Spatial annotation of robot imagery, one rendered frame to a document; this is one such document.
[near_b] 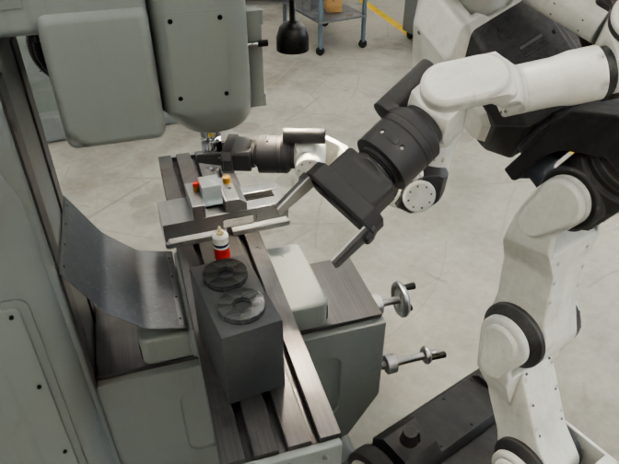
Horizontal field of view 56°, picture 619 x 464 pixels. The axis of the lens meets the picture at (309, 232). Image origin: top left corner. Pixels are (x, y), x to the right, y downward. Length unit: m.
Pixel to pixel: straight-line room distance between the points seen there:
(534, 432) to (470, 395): 0.34
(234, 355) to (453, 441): 0.70
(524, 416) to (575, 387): 1.27
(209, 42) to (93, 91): 0.23
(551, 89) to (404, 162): 0.21
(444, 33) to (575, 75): 0.28
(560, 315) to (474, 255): 1.93
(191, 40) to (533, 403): 1.02
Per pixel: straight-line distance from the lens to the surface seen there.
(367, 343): 1.73
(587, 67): 0.85
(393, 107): 0.81
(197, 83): 1.21
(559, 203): 1.04
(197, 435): 1.83
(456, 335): 2.70
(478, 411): 1.68
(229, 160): 1.32
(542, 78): 0.83
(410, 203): 1.37
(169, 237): 1.60
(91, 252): 1.54
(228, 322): 1.10
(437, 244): 3.19
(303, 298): 1.58
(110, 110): 1.20
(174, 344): 1.54
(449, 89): 0.78
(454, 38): 1.03
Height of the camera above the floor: 1.89
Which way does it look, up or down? 36 degrees down
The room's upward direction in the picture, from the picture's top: straight up
